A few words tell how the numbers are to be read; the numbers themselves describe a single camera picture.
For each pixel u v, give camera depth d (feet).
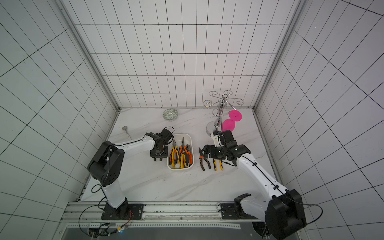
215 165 2.89
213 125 3.33
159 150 2.46
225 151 1.99
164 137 2.49
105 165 1.58
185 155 2.89
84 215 2.38
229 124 2.86
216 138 2.48
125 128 3.51
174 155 2.95
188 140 3.14
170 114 3.73
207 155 2.33
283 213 1.28
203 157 2.70
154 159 2.95
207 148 2.35
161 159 2.95
